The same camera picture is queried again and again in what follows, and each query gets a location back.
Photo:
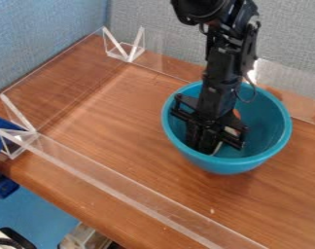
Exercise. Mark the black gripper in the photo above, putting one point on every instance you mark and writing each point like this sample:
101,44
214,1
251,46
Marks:
202,113

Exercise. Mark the white brown-capped toy mushroom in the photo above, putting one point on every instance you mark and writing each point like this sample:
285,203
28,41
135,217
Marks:
230,132

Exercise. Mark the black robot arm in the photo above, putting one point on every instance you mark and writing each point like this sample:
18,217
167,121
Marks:
230,24

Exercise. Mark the blue plastic bowl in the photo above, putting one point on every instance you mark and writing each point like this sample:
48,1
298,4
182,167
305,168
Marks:
270,122

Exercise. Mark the clear acrylic back barrier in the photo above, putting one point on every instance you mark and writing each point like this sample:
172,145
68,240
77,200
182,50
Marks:
159,51

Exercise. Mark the clear acrylic barrier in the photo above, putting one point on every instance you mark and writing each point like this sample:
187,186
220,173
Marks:
159,51
175,215
48,91

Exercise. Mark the clear acrylic left barrier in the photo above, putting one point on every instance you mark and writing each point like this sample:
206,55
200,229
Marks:
48,91

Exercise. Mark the clear acrylic front barrier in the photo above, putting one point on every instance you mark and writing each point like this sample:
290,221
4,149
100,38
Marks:
175,215

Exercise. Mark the clear box under table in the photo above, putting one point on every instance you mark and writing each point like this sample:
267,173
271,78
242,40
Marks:
85,238

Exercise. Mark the black white object bottom left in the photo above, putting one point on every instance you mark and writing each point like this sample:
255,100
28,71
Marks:
12,240

